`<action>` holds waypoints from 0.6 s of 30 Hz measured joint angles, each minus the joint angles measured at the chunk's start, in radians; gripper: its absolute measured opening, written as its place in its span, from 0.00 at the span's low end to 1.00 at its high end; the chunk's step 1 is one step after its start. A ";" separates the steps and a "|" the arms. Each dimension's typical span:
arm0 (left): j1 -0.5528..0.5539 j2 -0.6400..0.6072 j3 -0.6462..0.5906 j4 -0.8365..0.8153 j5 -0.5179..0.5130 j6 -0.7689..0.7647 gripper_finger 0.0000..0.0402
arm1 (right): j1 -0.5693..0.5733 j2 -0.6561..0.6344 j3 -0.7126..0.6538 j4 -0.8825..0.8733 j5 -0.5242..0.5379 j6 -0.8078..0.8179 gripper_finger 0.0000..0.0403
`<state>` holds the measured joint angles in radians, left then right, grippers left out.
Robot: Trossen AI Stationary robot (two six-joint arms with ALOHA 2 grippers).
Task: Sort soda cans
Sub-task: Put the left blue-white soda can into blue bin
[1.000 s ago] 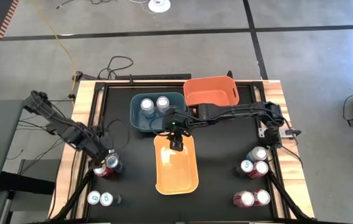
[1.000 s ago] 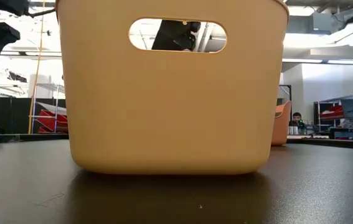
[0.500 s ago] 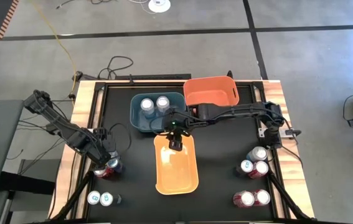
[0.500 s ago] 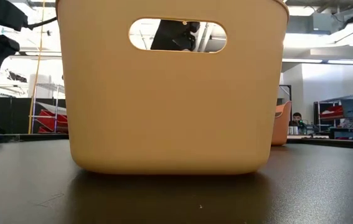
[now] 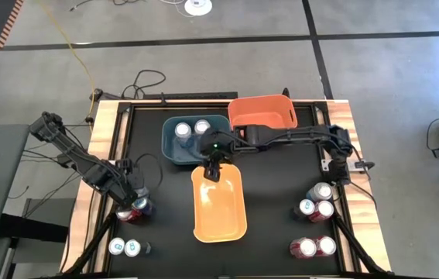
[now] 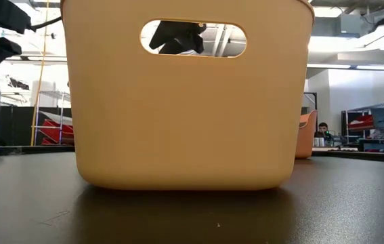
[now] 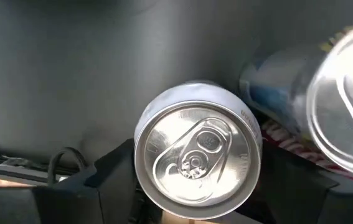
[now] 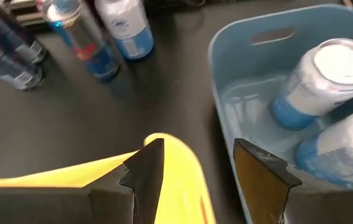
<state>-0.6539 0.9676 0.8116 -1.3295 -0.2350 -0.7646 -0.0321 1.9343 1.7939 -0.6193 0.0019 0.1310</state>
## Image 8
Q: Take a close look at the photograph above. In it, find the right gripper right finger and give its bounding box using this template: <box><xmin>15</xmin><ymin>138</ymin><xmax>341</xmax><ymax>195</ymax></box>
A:
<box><xmin>233</xmin><ymin>138</ymin><xmax>353</xmax><ymax>224</ymax></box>

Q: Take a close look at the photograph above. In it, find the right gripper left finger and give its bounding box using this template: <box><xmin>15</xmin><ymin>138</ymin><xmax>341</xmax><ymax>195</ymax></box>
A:
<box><xmin>88</xmin><ymin>138</ymin><xmax>165</xmax><ymax>224</ymax></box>

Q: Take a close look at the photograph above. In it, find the yellow plastic bin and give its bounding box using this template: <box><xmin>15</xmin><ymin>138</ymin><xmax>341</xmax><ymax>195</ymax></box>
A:
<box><xmin>0</xmin><ymin>133</ymin><xmax>217</xmax><ymax>224</ymax></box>

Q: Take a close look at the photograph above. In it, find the white and blue soda can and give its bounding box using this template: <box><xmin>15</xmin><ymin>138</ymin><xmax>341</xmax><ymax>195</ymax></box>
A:
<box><xmin>294</xmin><ymin>107</ymin><xmax>353</xmax><ymax>189</ymax></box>
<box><xmin>93</xmin><ymin>0</ymin><xmax>155</xmax><ymax>62</ymax></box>
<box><xmin>268</xmin><ymin>37</ymin><xmax>353</xmax><ymax>131</ymax></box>

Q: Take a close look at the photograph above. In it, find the blue plastic bin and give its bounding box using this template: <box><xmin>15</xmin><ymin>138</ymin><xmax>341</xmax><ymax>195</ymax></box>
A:
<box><xmin>207</xmin><ymin>3</ymin><xmax>353</xmax><ymax>224</ymax></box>

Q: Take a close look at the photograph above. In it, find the blue silver energy drink can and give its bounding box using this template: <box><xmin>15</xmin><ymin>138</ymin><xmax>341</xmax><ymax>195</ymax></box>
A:
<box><xmin>0</xmin><ymin>0</ymin><xmax>48</xmax><ymax>65</ymax></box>
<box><xmin>0</xmin><ymin>29</ymin><xmax>45</xmax><ymax>91</ymax></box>
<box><xmin>41</xmin><ymin>0</ymin><xmax>121</xmax><ymax>83</ymax></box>

